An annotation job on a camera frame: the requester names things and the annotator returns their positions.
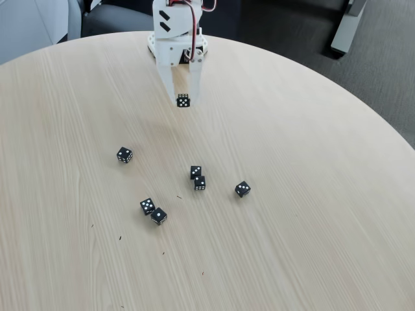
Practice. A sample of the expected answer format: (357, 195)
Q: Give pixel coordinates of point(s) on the white cabinet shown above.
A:
(26, 26)

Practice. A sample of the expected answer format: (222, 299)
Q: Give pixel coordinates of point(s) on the black die with white pips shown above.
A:
(183, 101)
(124, 155)
(199, 183)
(159, 216)
(147, 206)
(242, 189)
(196, 172)

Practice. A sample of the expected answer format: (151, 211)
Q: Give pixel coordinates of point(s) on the grey desk leg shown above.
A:
(343, 32)

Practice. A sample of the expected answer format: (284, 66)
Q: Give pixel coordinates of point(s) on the black office chair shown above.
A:
(110, 19)

